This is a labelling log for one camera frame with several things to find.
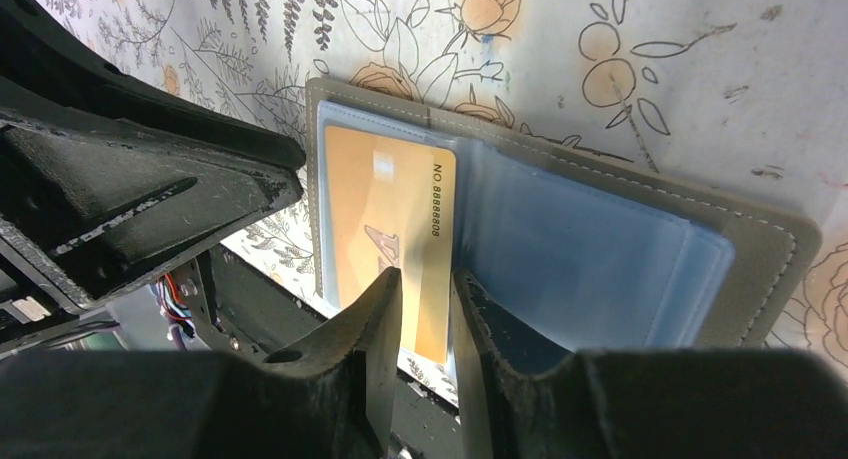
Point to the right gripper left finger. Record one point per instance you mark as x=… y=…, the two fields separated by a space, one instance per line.
x=328 y=395

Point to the floral patterned table mat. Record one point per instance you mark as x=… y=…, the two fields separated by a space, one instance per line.
x=742 y=95

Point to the gold VIP credit card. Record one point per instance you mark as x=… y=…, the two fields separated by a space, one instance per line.
x=391 y=204

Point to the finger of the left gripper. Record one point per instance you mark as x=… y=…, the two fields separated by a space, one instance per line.
x=106 y=181

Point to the beige card holder wallet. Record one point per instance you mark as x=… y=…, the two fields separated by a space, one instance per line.
x=589 y=252

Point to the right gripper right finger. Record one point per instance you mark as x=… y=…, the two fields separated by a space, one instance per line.
x=523 y=396

